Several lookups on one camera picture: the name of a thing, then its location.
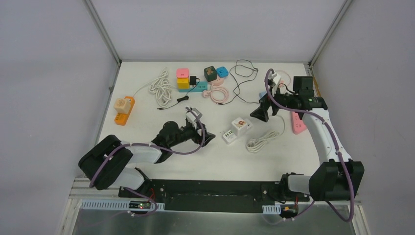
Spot white cube adapter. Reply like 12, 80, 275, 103
222, 117, 253, 145

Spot black thin cable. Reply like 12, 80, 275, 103
218, 59, 263, 106

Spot beige cube adapter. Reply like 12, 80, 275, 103
114, 98, 131, 114

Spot dark green cube adapter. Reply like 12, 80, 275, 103
204, 66, 217, 82

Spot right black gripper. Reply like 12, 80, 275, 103
251, 84, 298, 122

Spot pink round socket base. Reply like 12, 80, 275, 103
209, 77, 224, 87

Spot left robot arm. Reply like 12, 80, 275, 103
78, 120, 216, 198

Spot yellow cube adapter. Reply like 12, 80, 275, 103
177, 78, 190, 90

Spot blue cube adapter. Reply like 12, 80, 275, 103
216, 66, 229, 78

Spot purple cable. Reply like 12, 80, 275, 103
89, 107, 207, 217
264, 69, 356, 223

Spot orange power strip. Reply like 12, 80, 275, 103
114, 96, 135, 126

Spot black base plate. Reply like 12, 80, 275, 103
137, 179, 310, 213

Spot small black plug adapter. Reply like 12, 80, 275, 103
189, 76, 200, 86

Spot pink coiled cable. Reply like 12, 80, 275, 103
202, 87, 230, 104

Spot teal power strip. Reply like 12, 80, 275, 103
178, 81, 208, 93

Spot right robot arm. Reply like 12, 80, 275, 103
250, 76, 365, 202

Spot white coiled power cable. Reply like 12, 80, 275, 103
245, 114, 286, 154

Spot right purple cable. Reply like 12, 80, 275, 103
264, 69, 356, 223

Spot pink cube adapter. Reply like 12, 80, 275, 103
176, 68, 189, 79

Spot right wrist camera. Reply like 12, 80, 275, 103
267, 72, 281, 94

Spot pink triangular power strip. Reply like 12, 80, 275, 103
291, 112, 307, 135

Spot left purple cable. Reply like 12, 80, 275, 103
89, 107, 207, 217

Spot white bundled cable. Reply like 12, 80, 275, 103
133, 67, 174, 108

